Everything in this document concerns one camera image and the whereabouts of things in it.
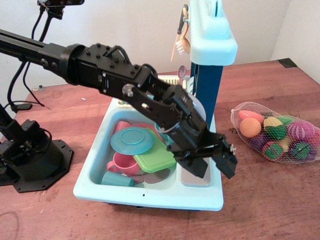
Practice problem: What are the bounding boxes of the light blue toy sink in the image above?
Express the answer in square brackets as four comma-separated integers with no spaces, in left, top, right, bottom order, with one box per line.
[73,98,224,211]

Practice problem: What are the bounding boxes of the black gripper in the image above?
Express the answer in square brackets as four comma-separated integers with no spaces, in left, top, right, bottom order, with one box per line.
[158,109,238,179]

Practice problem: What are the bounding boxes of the purple toy spoon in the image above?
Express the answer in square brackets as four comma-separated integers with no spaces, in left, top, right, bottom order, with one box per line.
[177,65,187,89]

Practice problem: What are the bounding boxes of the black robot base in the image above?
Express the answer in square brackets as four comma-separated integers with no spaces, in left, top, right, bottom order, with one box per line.
[0,107,74,193]

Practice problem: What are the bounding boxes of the beige toy spoon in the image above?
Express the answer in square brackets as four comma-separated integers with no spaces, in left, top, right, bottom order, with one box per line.
[178,7,191,54]

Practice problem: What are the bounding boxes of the camera on stand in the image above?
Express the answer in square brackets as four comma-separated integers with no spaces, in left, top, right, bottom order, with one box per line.
[37,0,85,20]

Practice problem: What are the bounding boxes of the green toy cutting board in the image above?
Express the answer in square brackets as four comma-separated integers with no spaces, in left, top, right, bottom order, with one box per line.
[133,128,176,173]

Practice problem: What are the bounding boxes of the white toy brush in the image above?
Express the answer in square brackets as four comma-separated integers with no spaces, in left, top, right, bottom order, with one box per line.
[170,34,185,62]

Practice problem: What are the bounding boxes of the pink toy cup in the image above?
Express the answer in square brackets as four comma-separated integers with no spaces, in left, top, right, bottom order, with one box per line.
[107,152,141,176]

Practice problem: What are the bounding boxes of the black cables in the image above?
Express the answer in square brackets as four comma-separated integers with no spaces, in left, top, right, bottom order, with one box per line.
[6,4,53,113]

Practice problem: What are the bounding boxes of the cream dish rack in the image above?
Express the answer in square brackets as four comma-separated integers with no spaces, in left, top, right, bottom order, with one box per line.
[117,75,188,109]

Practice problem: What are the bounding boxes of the teal cup upright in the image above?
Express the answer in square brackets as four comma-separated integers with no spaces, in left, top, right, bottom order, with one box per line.
[154,123,169,143]

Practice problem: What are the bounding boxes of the orange toy fruit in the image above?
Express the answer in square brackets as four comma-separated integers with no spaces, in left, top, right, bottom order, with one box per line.
[239,117,262,138]

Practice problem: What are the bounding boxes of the pink toy plate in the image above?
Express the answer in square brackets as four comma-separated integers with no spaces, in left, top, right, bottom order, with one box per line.
[114,120,160,137]

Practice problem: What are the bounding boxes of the mesh bag of toy food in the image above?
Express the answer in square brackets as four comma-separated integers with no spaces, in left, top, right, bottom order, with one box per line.
[230,102,320,164]

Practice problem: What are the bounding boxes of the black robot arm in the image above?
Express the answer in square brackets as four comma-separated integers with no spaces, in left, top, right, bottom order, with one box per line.
[0,30,238,178]

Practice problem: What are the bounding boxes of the black table corner bracket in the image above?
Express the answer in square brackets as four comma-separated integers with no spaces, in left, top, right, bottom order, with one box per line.
[277,58,298,68]

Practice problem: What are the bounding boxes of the blue toy shelf tower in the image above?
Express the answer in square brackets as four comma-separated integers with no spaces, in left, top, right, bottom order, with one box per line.
[188,0,238,132]

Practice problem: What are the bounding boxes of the teal cup lying front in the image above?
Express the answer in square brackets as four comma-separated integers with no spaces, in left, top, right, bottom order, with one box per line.
[101,171,134,187]

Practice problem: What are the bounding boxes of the teal toy plate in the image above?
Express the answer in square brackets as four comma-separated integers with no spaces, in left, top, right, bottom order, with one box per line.
[110,126,155,155]

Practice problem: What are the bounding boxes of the grey toy faucet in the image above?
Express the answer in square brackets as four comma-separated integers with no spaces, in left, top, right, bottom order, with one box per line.
[180,93,211,188]

